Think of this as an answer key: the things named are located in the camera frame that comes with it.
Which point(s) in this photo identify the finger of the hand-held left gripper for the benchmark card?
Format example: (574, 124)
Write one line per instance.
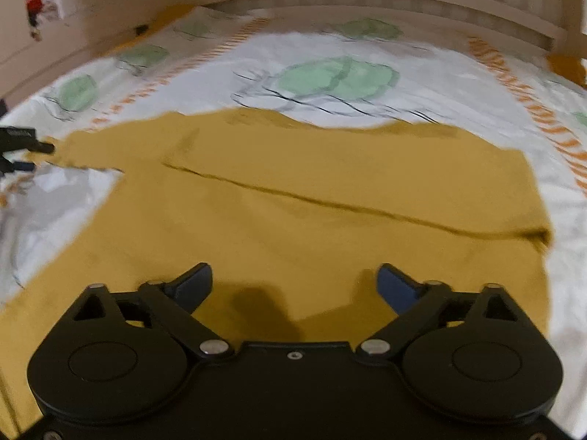
(43, 147)
(20, 165)

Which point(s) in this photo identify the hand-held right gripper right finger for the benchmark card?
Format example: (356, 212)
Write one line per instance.
(396, 286)

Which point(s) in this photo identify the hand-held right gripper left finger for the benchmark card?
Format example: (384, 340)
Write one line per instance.
(192, 286)

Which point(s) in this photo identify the yellow knitted sweater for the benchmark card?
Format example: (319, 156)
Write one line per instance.
(298, 169)

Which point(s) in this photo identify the red and white clutter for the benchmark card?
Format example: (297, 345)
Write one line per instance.
(41, 9)

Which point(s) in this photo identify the white leaf printed bed sheet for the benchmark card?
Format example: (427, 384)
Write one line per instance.
(435, 96)

